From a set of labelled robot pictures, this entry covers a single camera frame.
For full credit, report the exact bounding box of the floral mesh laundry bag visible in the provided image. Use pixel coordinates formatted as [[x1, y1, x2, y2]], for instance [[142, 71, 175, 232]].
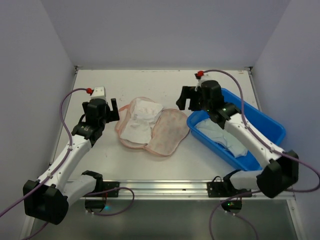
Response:
[[115, 97, 190, 157]]

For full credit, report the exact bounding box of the white mint bra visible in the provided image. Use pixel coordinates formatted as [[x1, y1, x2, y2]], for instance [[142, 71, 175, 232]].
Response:
[[195, 118, 248, 158]]

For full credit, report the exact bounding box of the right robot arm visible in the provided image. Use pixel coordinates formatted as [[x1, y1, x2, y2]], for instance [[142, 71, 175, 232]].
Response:
[[176, 80, 299, 198]]

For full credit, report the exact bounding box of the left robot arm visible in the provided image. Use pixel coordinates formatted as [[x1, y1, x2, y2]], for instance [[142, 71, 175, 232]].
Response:
[[22, 98, 120, 225]]

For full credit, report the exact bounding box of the blue plastic bin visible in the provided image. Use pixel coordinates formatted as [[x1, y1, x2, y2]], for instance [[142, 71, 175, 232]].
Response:
[[186, 102, 286, 171]]

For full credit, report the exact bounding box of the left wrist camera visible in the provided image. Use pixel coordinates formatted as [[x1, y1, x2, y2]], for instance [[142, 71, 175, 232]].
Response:
[[86, 86, 107, 101]]

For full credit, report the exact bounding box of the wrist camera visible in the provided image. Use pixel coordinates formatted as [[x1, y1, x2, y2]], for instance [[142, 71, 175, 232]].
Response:
[[86, 86, 107, 101], [194, 71, 212, 88]]

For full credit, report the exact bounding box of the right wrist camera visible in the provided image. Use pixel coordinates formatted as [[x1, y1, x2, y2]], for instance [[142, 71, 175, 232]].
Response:
[[194, 71, 212, 88]]

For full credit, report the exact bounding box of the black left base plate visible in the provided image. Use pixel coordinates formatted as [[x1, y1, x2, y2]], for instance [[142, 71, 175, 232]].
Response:
[[101, 181, 120, 198]]

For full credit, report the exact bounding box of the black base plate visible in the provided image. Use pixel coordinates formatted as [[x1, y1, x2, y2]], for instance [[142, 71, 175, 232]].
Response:
[[206, 176, 252, 198], [101, 181, 120, 198]]

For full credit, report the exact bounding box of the aluminium front rail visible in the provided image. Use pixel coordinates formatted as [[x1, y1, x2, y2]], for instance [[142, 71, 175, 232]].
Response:
[[79, 178, 296, 200]]

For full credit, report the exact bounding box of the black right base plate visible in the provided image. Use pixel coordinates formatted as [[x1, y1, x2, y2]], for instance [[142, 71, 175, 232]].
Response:
[[206, 176, 252, 198]]

